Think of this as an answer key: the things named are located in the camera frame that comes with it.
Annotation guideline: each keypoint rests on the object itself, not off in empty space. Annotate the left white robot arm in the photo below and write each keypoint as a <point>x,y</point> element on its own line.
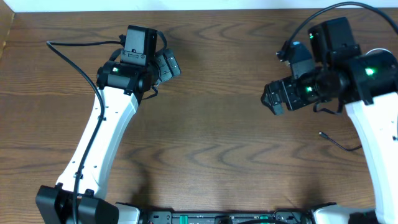
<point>80,191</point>

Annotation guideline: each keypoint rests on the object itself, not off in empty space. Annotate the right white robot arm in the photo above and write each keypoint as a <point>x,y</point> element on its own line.
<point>365,86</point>

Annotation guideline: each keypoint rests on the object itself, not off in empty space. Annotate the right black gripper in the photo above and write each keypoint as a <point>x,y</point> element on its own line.
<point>289,86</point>

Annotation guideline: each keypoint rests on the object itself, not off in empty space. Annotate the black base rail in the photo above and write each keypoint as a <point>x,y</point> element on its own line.
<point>172,217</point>

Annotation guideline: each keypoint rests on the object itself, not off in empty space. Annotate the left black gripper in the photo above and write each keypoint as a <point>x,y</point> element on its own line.
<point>170,66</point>

